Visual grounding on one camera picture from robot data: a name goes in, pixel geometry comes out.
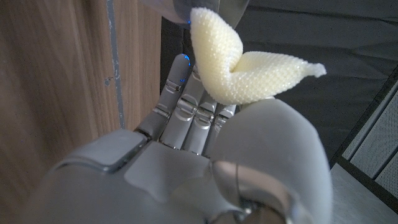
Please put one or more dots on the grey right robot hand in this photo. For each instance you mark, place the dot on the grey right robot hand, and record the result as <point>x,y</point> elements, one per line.
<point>186,174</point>

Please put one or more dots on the pale yellow sponge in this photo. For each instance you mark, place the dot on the pale yellow sponge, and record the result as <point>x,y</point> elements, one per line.
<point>230,71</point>

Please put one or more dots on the black curtain backdrop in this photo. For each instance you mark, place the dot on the black curtain backdrop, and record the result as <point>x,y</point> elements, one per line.
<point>311,37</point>

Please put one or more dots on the grey perforated panel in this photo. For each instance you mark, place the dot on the grey perforated panel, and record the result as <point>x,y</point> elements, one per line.
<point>376,143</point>

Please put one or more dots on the black frame pole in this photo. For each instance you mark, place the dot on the black frame pole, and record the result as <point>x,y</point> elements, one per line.
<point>363,118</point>

